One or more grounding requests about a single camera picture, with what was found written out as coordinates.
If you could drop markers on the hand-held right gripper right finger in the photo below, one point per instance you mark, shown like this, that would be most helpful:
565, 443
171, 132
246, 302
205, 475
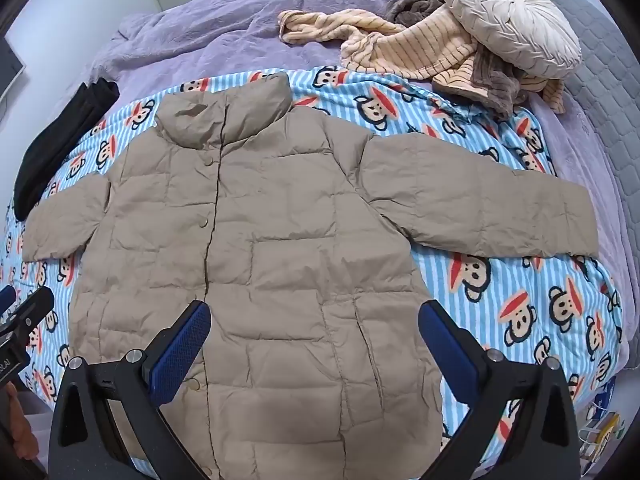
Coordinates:
445, 346

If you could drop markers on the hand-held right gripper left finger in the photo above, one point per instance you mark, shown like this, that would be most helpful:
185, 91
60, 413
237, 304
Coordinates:
183, 349

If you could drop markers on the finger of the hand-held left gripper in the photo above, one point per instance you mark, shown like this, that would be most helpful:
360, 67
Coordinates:
6, 298
33, 306

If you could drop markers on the beige puffer jacket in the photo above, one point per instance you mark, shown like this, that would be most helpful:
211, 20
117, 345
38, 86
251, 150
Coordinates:
280, 240

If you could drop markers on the person's left hand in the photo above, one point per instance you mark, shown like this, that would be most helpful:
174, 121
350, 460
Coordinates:
24, 435

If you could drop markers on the monkey print striped blanket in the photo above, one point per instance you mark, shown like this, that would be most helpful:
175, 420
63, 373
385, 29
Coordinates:
500, 270

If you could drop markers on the black garment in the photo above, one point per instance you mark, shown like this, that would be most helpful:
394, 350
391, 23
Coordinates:
55, 145

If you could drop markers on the blue small box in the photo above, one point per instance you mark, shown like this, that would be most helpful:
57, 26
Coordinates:
607, 390

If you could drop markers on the yellow small box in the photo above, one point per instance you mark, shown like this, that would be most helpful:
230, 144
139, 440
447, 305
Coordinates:
608, 431

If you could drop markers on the flat screen monitor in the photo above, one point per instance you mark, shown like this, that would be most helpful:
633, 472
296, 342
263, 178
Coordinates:
9, 67

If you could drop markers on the brown fleece garment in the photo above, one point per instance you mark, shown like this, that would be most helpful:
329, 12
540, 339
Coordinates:
496, 86

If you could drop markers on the beige striped fleece garment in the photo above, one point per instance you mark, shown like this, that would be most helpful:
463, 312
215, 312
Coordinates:
410, 45

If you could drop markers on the grey quilted headboard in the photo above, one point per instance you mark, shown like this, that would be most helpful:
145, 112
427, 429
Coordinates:
602, 85

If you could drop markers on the purple fuzzy bedspread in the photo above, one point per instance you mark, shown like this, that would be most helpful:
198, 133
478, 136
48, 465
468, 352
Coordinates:
225, 25

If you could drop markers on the cream round pleated pillow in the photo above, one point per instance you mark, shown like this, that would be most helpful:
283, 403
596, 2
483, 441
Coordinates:
505, 15

